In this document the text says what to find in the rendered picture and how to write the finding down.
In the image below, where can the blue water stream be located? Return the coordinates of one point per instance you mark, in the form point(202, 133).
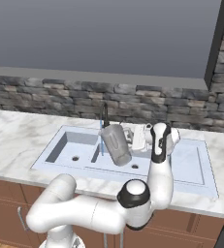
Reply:
point(101, 142)

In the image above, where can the black sink faucet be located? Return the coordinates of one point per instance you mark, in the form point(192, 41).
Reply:
point(104, 113)

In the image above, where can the grey jug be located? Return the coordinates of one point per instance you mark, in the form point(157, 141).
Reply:
point(116, 147)

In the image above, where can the brown cupboard door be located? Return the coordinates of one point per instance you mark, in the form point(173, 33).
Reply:
point(90, 239)
point(181, 231)
point(3, 213)

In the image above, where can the white double sink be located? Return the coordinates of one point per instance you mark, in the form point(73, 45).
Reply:
point(68, 145)

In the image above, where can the black wall panel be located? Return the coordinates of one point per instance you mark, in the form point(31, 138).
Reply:
point(217, 42)

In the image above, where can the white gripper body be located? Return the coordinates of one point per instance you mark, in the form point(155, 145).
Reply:
point(138, 139)

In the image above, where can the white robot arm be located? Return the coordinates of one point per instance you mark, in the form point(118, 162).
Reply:
point(94, 214)

